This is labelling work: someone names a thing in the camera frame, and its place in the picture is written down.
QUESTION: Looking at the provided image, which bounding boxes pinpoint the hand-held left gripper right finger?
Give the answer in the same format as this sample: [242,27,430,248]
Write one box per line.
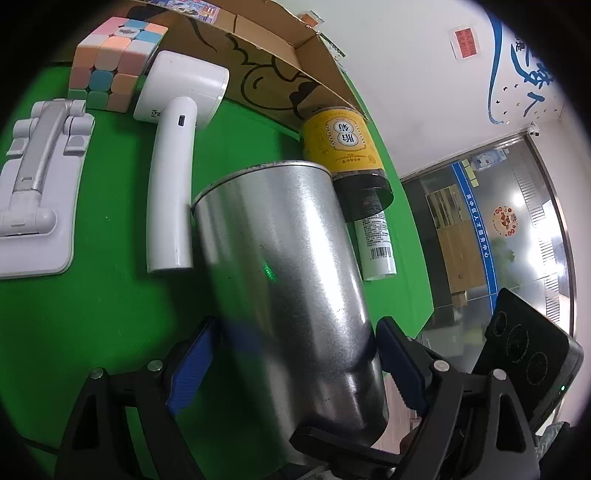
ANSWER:
[288,316,541,480]

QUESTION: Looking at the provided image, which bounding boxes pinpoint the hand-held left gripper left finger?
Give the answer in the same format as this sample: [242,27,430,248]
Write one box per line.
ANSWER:
[55,316,222,480]

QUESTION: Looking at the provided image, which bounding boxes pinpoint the white bottle with black cap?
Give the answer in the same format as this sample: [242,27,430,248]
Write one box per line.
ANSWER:
[353,210,398,281]

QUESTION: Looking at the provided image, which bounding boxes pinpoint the silver metal can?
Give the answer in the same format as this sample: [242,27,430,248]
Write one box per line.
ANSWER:
[191,159,389,448]

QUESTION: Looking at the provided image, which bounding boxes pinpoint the white handheld fan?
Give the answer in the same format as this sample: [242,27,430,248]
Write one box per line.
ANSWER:
[133,50,230,274]

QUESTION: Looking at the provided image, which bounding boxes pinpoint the yellow jar with black lid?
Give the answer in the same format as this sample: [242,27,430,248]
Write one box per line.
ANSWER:
[301,105,395,221]

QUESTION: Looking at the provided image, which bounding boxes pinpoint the white phone stand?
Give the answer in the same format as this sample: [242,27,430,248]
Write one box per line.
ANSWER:
[0,98,96,279]

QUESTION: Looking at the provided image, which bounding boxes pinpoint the brown cardboard box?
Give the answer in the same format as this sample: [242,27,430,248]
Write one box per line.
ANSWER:
[129,0,370,139]

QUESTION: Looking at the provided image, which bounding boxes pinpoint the pastel puzzle cube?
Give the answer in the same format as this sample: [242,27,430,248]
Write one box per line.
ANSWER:
[67,16,169,113]

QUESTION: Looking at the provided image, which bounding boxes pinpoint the colourful printed box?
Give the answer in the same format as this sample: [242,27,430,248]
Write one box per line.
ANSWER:
[152,0,219,25]

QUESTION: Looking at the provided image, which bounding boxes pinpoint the glass door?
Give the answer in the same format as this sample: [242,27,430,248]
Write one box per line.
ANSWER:
[399,131,578,342]

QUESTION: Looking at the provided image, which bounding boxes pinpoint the small white box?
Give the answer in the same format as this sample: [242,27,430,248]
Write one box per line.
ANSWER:
[323,33,348,72]

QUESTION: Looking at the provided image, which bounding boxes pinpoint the blue wall decal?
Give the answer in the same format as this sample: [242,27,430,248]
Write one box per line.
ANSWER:
[482,9,568,125]

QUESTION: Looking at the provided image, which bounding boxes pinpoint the red wall sign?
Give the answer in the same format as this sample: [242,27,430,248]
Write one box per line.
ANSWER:
[450,25,481,61]

